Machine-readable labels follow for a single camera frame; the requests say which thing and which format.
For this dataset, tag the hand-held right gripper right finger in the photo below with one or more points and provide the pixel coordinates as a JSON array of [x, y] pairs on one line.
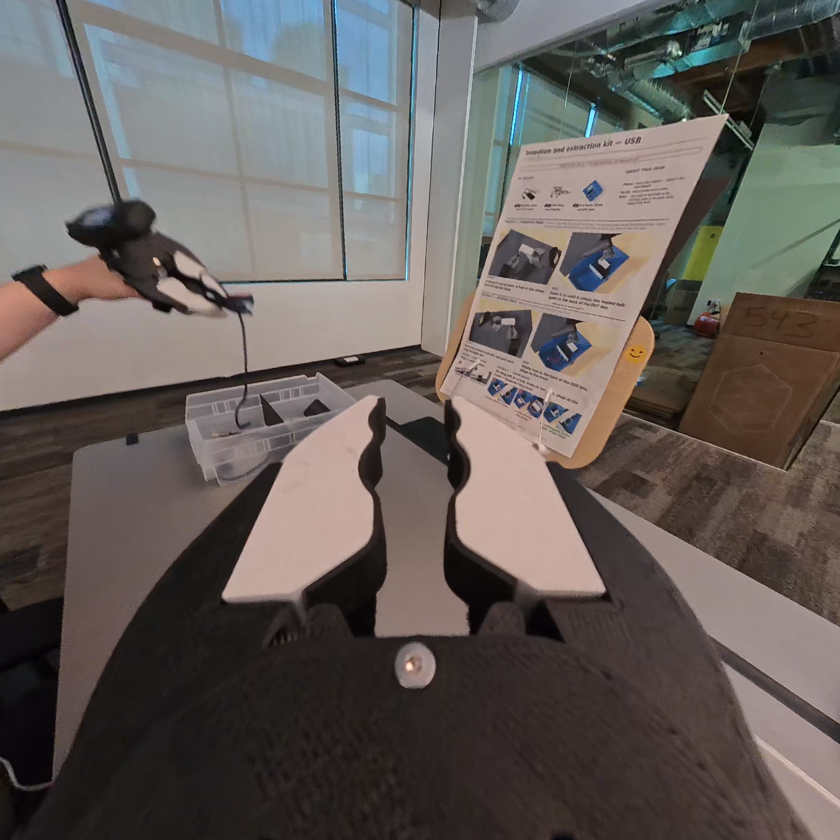
[[518, 518]]

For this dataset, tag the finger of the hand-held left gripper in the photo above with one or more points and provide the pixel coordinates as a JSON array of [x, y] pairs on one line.
[[187, 296], [191, 266]]

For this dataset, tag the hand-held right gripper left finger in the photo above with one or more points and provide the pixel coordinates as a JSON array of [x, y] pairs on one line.
[[315, 518]]

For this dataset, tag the clear plastic bin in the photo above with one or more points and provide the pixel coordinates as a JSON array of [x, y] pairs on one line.
[[223, 433]]

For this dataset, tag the person's left forearm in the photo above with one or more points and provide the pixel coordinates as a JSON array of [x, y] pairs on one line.
[[23, 321]]

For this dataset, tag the person's left hand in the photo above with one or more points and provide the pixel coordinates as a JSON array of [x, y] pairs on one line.
[[105, 279]]

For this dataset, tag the large window with blinds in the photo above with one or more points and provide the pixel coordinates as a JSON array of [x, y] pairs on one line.
[[216, 131]]

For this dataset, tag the black floor outlet box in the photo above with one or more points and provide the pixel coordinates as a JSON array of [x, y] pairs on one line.
[[350, 361]]

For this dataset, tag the wooden poster board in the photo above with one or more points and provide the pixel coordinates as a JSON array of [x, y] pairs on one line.
[[623, 387]]

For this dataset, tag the printed instruction poster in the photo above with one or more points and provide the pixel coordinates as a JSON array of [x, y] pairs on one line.
[[577, 282]]

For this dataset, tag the red fire extinguisher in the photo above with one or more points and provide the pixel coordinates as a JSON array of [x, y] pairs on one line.
[[707, 321]]

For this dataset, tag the brown cardboard box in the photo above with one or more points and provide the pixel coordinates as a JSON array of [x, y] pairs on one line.
[[761, 387]]

